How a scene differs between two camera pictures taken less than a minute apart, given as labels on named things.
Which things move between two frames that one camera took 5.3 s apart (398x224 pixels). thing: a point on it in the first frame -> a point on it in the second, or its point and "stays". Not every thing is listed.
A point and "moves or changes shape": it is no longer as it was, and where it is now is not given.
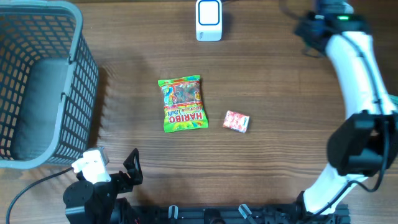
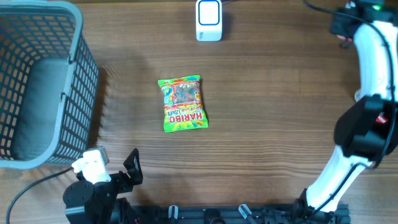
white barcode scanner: x=209 y=20 stays
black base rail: x=234 y=214 stays
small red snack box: x=236 y=121 moves or changes shape
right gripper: x=303 y=28 -> x=336 y=25
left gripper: x=132 y=165 stays
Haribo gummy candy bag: x=183 y=103 stays
